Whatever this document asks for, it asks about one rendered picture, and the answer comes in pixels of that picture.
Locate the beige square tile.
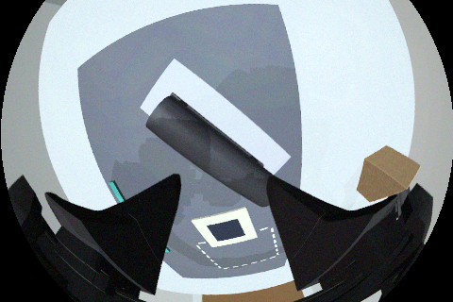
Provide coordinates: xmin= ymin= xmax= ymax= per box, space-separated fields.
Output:
xmin=192 ymin=205 xmax=257 ymax=248

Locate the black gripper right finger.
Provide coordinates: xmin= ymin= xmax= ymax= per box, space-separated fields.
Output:
xmin=265 ymin=176 xmax=399 ymax=291

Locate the teal flat spatula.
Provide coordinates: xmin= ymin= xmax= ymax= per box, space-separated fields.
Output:
xmin=109 ymin=180 xmax=170 ymax=253

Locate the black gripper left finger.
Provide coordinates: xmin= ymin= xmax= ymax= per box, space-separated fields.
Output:
xmin=44 ymin=174 xmax=181 ymax=295

